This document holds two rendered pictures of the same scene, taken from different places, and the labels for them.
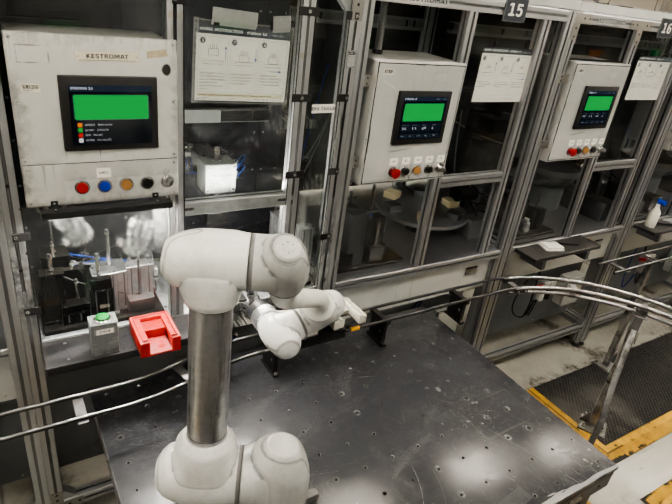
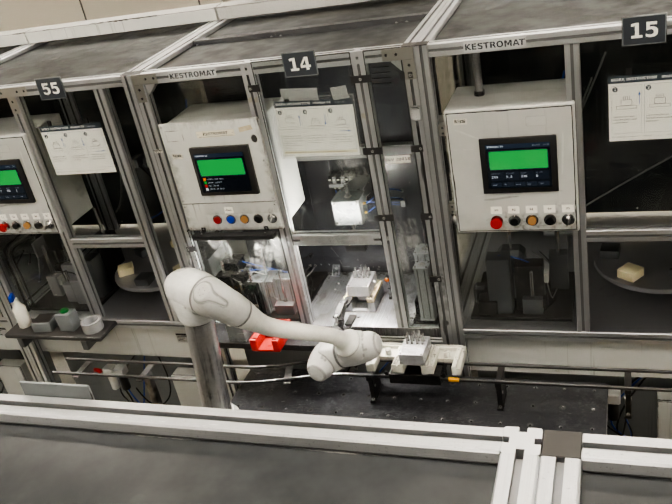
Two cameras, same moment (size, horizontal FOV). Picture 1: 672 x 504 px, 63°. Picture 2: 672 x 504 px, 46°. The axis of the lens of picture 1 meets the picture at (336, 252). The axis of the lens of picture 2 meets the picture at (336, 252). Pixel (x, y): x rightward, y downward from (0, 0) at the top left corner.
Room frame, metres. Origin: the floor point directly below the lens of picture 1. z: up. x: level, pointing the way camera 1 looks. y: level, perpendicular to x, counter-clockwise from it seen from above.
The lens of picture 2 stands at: (0.25, -1.95, 2.68)
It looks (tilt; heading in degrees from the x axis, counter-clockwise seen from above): 28 degrees down; 58
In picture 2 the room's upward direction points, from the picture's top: 12 degrees counter-clockwise
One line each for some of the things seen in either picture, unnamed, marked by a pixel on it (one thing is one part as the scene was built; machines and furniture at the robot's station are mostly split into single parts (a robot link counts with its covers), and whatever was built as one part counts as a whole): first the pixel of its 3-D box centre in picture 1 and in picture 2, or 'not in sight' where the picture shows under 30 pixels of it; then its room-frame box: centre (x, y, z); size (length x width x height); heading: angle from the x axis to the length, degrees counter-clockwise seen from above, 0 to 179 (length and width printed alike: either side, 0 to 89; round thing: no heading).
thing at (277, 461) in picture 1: (276, 473); not in sight; (1.03, 0.08, 0.85); 0.18 x 0.16 x 0.22; 97
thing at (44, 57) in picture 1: (94, 113); (233, 165); (1.56, 0.75, 1.60); 0.42 x 0.29 x 0.46; 125
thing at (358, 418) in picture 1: (351, 431); (384, 470); (1.40, -0.14, 0.66); 1.50 x 1.06 x 0.04; 125
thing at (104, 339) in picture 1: (103, 332); (237, 324); (1.36, 0.68, 0.97); 0.08 x 0.08 x 0.12; 35
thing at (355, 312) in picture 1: (316, 323); (417, 364); (1.76, 0.04, 0.84); 0.36 x 0.14 x 0.10; 125
